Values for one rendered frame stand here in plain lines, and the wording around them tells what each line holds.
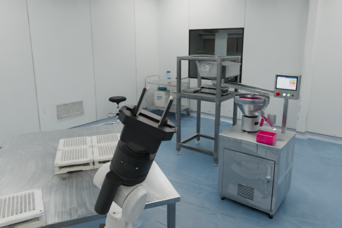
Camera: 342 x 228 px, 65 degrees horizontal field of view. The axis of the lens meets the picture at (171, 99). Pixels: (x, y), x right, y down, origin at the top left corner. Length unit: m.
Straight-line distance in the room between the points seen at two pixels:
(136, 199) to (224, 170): 2.38
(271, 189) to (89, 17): 4.35
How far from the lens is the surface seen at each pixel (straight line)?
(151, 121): 0.55
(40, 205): 1.53
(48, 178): 1.93
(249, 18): 5.66
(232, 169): 2.92
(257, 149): 2.73
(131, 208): 0.64
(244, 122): 2.97
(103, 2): 5.82
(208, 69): 3.72
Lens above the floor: 1.69
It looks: 12 degrees down
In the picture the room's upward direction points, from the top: straight up
